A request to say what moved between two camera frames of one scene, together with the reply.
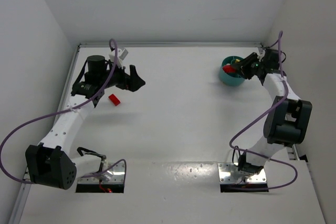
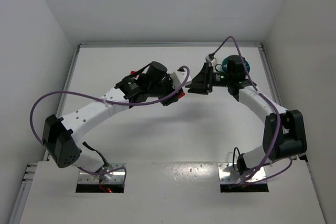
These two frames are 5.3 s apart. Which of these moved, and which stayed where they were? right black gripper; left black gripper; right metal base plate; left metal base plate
Moved: right black gripper; left black gripper
Stayed: right metal base plate; left metal base plate
